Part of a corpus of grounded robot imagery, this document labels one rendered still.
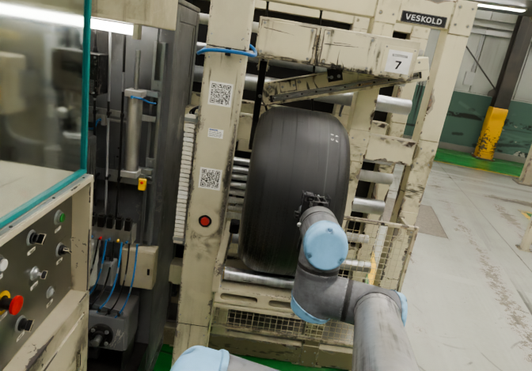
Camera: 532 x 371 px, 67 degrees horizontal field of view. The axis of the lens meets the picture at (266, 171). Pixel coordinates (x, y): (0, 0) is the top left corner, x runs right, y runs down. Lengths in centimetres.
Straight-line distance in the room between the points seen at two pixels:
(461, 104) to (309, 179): 983
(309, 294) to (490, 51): 1041
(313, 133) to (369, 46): 48
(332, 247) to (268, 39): 95
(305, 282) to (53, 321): 71
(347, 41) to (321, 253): 96
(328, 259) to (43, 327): 77
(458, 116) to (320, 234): 1020
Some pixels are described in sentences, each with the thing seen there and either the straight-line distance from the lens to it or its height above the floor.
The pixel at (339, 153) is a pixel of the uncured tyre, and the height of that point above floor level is 140.
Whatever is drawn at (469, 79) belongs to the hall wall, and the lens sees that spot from 1092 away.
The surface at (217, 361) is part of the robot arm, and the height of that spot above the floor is 142.
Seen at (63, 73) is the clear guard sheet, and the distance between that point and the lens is 106.
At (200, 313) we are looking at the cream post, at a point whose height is 68.
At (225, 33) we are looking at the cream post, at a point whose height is 170.
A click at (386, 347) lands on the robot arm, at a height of 134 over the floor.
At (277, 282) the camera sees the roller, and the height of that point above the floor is 91.
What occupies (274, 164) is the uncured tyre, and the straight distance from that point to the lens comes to 120.
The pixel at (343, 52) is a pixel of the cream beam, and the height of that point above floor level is 170.
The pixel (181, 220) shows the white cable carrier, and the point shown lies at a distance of 149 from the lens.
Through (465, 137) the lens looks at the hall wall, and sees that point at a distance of 1107.
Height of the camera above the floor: 167
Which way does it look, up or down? 17 degrees down
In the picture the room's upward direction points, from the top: 9 degrees clockwise
